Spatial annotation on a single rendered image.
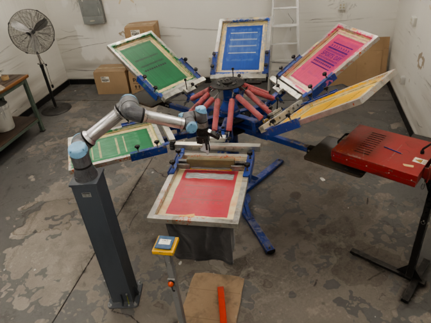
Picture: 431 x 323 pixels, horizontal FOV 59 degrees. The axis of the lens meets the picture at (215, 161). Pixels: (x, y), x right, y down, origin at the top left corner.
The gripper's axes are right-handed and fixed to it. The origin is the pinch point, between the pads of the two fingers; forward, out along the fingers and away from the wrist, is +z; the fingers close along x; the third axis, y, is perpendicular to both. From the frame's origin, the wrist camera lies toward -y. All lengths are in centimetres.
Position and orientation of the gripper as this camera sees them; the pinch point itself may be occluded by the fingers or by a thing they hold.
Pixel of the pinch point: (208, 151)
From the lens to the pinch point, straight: 278.5
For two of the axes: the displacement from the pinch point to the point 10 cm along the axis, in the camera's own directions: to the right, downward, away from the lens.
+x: -1.8, 5.4, -8.3
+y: -9.8, -0.2, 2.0
